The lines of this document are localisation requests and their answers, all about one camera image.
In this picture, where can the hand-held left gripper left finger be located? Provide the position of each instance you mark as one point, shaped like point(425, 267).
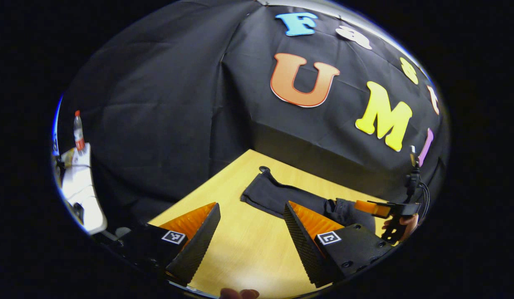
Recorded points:
point(200, 245)

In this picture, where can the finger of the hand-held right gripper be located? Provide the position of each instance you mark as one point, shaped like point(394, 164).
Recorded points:
point(370, 208)

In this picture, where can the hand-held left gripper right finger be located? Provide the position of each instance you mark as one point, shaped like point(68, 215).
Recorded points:
point(304, 249)

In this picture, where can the dark grey jeans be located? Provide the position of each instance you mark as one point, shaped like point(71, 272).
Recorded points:
point(273, 195)

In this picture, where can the white side table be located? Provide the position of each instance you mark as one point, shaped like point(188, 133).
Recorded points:
point(80, 195)

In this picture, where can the black backdrop cloth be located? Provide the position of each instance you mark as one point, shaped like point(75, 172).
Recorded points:
point(165, 104)

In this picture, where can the clear bottle with red cap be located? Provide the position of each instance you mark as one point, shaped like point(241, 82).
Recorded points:
point(79, 139)

